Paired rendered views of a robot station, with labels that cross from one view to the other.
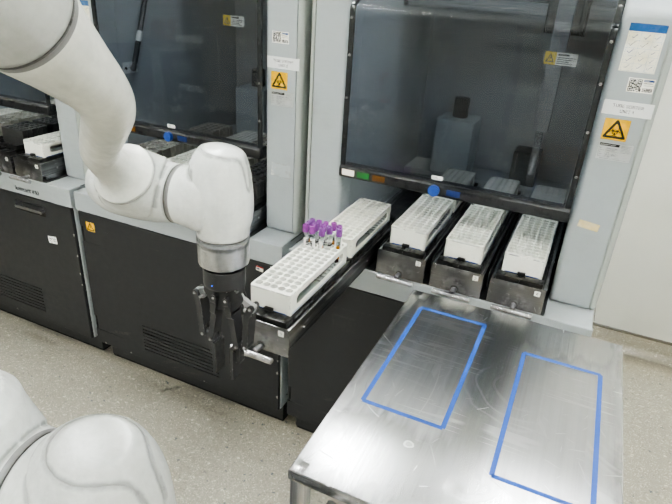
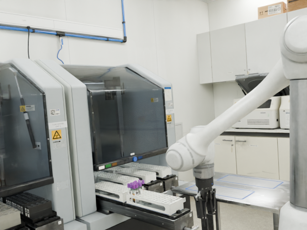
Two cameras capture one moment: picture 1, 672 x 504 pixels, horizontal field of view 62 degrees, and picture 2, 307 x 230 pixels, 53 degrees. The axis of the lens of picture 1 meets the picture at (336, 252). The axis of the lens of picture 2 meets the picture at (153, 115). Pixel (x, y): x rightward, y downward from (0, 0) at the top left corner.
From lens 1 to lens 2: 157 cm
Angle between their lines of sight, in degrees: 71
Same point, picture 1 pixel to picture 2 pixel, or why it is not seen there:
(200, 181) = not seen: hidden behind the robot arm
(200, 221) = (212, 154)
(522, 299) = (173, 183)
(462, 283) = (158, 189)
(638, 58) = (167, 96)
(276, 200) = (62, 205)
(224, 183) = not seen: hidden behind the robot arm
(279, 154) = (60, 176)
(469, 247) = (152, 175)
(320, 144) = (82, 160)
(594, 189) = (169, 138)
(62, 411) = not seen: outside the picture
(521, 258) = (166, 169)
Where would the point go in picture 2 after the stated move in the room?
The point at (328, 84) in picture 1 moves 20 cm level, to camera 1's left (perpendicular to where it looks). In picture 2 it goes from (82, 129) to (58, 134)
